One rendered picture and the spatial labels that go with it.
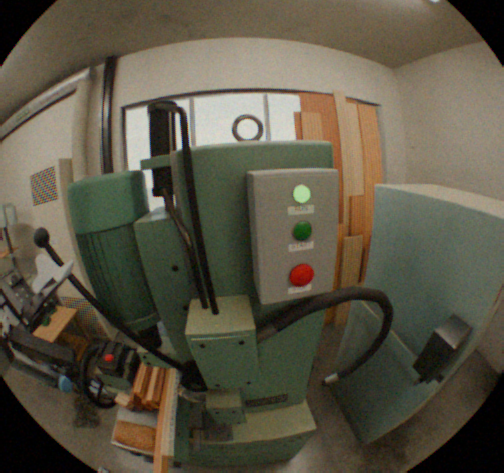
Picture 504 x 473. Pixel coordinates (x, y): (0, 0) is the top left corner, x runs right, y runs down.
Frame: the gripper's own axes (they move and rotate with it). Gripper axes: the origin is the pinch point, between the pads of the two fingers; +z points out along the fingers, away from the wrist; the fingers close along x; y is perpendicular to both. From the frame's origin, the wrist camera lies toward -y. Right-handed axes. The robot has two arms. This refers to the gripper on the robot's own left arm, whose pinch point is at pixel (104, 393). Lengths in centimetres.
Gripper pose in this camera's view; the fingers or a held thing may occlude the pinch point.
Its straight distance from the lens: 108.1
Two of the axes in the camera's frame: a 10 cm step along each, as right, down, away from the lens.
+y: -4.1, 9.0, 1.2
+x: 1.1, 1.8, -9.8
